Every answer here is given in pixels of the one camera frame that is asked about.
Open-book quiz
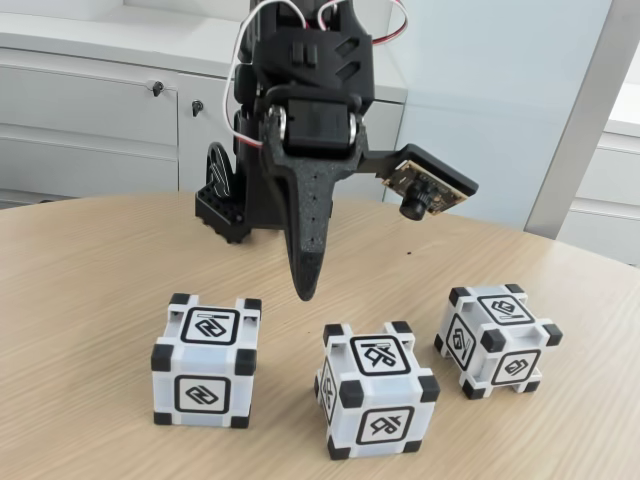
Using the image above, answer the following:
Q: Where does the white cube with black corners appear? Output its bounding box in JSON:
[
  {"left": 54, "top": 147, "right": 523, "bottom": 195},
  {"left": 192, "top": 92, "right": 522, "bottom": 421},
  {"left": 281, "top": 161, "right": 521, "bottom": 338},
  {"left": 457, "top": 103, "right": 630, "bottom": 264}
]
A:
[
  {"left": 313, "top": 321, "right": 442, "bottom": 461},
  {"left": 433, "top": 283, "right": 564, "bottom": 401},
  {"left": 151, "top": 292, "right": 263, "bottom": 430}
]

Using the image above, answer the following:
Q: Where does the black round clamp knob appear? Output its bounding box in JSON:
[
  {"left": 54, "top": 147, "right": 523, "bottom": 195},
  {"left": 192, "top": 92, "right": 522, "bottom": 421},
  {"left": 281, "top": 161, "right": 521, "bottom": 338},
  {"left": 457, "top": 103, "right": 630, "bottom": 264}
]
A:
[{"left": 203, "top": 142, "right": 234, "bottom": 199}]

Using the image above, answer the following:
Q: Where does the white cabinet with drawers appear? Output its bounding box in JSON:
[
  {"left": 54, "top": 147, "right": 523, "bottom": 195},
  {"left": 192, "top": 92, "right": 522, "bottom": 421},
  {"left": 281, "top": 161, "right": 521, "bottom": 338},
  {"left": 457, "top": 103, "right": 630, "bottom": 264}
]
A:
[{"left": 0, "top": 14, "right": 409, "bottom": 204}]

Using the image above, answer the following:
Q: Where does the white low drawer cabinet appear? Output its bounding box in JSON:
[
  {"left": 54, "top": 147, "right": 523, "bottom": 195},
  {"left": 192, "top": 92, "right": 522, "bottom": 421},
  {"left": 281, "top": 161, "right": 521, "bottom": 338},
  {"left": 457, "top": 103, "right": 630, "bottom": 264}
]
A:
[{"left": 564, "top": 114, "right": 640, "bottom": 264}]

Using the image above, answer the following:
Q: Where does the white red servo cable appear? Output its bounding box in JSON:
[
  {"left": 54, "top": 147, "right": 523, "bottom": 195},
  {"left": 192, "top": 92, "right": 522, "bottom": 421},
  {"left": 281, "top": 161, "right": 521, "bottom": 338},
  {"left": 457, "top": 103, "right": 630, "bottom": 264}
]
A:
[
  {"left": 222, "top": 0, "right": 267, "bottom": 149},
  {"left": 319, "top": 0, "right": 409, "bottom": 47}
]

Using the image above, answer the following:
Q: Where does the camera module on black mount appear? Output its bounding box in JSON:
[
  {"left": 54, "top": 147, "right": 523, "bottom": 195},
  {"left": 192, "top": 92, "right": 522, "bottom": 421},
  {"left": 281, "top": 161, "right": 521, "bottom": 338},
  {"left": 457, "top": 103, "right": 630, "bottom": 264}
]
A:
[{"left": 357, "top": 143, "right": 480, "bottom": 222}]

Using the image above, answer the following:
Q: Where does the grey metal frame post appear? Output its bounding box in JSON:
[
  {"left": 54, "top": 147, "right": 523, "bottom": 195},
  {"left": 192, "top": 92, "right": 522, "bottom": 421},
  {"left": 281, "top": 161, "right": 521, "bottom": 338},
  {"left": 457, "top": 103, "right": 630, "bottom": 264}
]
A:
[{"left": 522, "top": 0, "right": 640, "bottom": 241}]

